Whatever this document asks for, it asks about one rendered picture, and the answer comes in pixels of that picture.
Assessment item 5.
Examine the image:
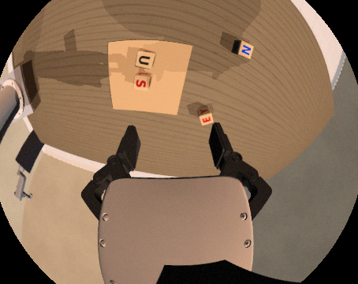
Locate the tan flat mat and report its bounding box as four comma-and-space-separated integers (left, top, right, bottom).
108, 40, 192, 115

